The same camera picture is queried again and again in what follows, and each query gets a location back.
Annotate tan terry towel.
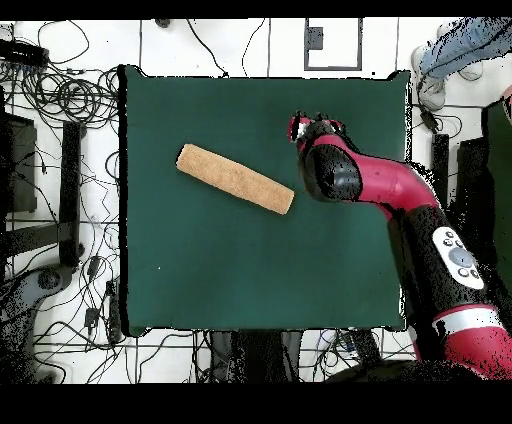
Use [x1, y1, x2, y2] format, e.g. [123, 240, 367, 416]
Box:
[175, 143, 296, 216]

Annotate dark green table cloth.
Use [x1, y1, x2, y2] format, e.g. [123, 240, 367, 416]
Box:
[118, 64, 413, 338]

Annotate person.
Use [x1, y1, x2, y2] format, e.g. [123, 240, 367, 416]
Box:
[411, 16, 512, 112]

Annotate black box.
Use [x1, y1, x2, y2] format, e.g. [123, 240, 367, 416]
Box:
[0, 111, 38, 214]
[455, 137, 491, 241]

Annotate black power strip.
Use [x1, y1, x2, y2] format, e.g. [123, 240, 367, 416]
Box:
[105, 279, 123, 343]
[0, 38, 50, 68]
[345, 328, 385, 361]

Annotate dark grey stand base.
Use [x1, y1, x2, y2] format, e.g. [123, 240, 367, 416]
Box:
[0, 264, 75, 333]

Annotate grey floor frame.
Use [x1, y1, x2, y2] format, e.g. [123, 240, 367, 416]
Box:
[303, 17, 364, 72]

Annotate black cable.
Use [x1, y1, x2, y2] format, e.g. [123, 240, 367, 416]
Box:
[184, 18, 230, 78]

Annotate black stand leg frame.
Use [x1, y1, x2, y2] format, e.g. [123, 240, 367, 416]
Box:
[0, 120, 85, 268]
[430, 133, 450, 201]

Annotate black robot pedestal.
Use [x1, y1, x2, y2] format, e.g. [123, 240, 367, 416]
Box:
[209, 329, 303, 383]

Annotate coiled black cables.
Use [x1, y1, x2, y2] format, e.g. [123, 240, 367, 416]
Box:
[19, 65, 121, 125]

